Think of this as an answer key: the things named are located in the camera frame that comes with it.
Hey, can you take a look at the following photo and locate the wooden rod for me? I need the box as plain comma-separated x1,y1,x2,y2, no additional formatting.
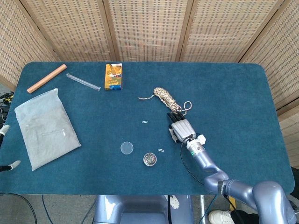
26,64,68,94

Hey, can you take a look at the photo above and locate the orange yellow cardboard box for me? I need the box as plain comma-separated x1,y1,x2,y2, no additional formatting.
104,62,124,91

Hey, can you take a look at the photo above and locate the clear round plastic lid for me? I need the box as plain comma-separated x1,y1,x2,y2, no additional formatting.
120,141,134,155

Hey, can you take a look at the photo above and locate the metal table leg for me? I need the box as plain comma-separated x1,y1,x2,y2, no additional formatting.
199,195,206,224

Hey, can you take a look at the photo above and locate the clear plastic tube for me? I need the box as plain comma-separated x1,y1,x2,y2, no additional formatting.
65,72,101,92

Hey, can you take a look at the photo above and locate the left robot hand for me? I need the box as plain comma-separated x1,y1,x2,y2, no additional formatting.
0,125,21,173

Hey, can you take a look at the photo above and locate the woven wooden screen panel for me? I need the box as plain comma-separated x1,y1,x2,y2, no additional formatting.
179,0,287,63
20,0,117,63
102,0,194,63
239,0,299,168
0,0,59,91

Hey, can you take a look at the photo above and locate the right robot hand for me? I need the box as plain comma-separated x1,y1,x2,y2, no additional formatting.
166,112,197,144

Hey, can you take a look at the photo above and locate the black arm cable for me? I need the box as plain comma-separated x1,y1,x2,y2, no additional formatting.
179,136,212,187

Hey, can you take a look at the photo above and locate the grey zip bag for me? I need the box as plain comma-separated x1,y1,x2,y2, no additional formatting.
14,88,82,172

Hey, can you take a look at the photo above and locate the beige braided rope bundle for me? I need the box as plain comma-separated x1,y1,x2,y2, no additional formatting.
138,87,193,117

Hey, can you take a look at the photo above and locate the blue felt table cover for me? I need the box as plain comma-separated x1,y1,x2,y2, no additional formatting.
0,61,294,196

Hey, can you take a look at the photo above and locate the black floor cable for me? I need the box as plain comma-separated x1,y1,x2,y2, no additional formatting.
0,192,38,224

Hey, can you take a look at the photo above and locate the clear paperclip container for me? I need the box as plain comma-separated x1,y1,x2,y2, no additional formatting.
142,152,157,167

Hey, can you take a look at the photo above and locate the white shoe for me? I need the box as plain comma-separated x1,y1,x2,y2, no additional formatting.
208,210,235,224

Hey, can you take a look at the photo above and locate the blue grey robot torso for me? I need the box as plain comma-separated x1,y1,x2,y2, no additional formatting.
93,195,194,224

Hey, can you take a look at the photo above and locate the blue floor cable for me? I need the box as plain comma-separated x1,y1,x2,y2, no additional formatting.
41,195,58,224

